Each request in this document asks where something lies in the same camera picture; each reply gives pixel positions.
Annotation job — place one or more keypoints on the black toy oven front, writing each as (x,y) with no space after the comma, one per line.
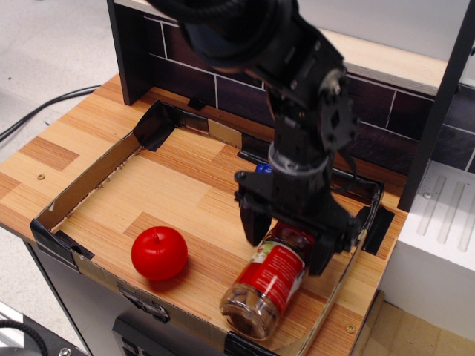
(155,338)

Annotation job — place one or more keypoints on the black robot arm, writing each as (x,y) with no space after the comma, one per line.
(307,91)

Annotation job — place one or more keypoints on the red lid basil spice bottle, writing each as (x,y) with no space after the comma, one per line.
(255,302)

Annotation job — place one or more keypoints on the cardboard fence with black tape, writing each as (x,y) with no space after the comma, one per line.
(176,169)

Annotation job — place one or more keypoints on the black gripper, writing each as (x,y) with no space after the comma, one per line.
(302,200)

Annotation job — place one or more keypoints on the blue toy grape bunch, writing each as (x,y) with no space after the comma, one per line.
(263,168)

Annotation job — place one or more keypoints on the white toy sink drainboard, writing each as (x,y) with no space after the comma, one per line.
(431,271)

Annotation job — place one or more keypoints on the red toy apple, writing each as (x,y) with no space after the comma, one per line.
(159,253)

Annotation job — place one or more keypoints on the wooden shelf with dark posts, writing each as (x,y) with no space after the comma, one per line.
(412,112)

